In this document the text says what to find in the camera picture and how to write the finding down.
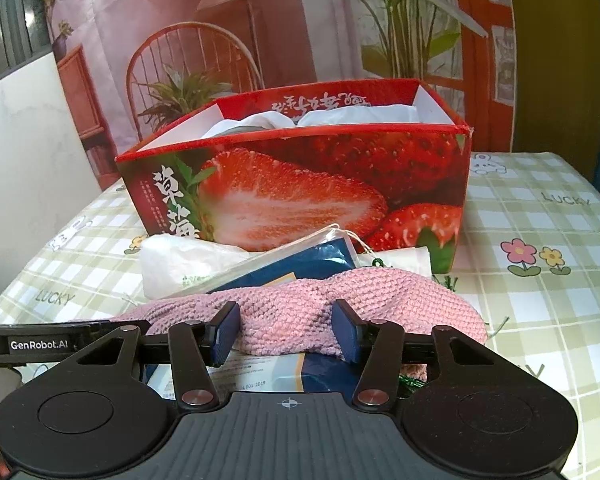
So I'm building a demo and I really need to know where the blue packaged item bag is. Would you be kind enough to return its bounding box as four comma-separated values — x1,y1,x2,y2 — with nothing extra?
144,237,382,401

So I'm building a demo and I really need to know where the printed room backdrop cloth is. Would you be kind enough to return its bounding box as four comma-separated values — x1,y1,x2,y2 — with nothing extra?
43,0,516,188

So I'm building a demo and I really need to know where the white plastic bag bundle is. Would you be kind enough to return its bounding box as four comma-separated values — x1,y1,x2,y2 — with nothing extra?
138,222,351,302

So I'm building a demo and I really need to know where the red strawberry cardboard box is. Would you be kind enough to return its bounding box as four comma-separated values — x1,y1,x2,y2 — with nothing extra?
117,79,471,273

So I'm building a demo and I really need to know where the pink knitted cloth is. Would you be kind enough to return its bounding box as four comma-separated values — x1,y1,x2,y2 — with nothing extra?
116,266,486,358

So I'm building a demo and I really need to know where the white cloth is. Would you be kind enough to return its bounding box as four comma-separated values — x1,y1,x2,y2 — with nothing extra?
202,104,419,139

